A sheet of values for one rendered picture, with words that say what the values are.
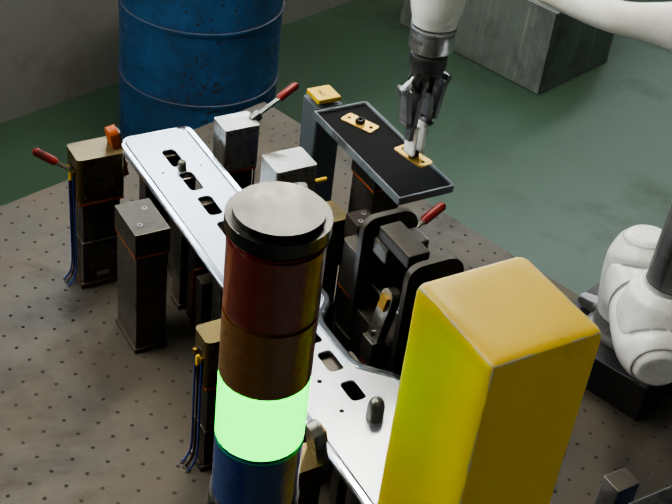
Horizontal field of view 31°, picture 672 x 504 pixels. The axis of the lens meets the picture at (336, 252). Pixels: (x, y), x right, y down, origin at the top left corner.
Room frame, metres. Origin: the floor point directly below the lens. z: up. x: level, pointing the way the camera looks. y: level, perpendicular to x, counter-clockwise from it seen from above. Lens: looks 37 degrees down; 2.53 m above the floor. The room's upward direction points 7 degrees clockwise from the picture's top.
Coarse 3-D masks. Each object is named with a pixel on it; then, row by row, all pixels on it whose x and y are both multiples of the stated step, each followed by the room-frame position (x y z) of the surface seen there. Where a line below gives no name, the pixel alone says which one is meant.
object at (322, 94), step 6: (312, 90) 2.44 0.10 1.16; (318, 90) 2.44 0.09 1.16; (324, 90) 2.45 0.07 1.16; (330, 90) 2.45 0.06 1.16; (312, 96) 2.42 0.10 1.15; (318, 96) 2.42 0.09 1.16; (324, 96) 2.42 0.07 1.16; (330, 96) 2.42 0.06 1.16; (336, 96) 2.43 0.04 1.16; (318, 102) 2.40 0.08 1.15; (324, 102) 2.40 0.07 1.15
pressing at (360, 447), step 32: (160, 160) 2.31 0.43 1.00; (192, 160) 2.33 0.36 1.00; (160, 192) 2.18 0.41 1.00; (192, 192) 2.20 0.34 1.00; (224, 192) 2.21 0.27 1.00; (192, 224) 2.08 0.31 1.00; (224, 256) 1.98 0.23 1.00; (320, 320) 1.81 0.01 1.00; (320, 352) 1.72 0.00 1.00; (320, 384) 1.63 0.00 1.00; (384, 384) 1.65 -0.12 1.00; (320, 416) 1.55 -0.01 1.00; (352, 416) 1.56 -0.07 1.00; (384, 416) 1.57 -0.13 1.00; (352, 448) 1.48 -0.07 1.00; (384, 448) 1.49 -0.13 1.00; (352, 480) 1.41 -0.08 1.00
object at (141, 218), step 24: (120, 216) 2.04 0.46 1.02; (144, 216) 2.04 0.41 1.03; (120, 240) 2.05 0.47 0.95; (144, 240) 1.98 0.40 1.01; (168, 240) 2.01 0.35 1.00; (120, 264) 2.05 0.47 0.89; (144, 264) 1.99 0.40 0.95; (120, 288) 2.05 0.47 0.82; (144, 288) 1.99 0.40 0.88; (120, 312) 2.05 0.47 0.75; (144, 312) 1.99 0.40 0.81; (144, 336) 1.99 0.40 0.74
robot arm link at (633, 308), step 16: (656, 256) 1.95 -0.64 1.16; (640, 272) 2.00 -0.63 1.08; (656, 272) 1.94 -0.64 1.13; (624, 288) 2.04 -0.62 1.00; (640, 288) 1.94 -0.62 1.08; (656, 288) 1.93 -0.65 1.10; (624, 304) 1.95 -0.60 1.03; (640, 304) 1.92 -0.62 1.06; (656, 304) 1.90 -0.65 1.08; (624, 320) 1.93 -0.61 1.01; (640, 320) 1.90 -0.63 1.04; (656, 320) 1.89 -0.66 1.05; (624, 336) 1.90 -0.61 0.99; (640, 336) 1.88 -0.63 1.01; (656, 336) 1.87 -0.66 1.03; (624, 352) 1.88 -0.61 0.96; (640, 352) 1.85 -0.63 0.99; (656, 352) 1.85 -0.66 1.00; (624, 368) 1.88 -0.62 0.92; (640, 368) 1.84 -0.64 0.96; (656, 368) 1.84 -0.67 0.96; (656, 384) 1.85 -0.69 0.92
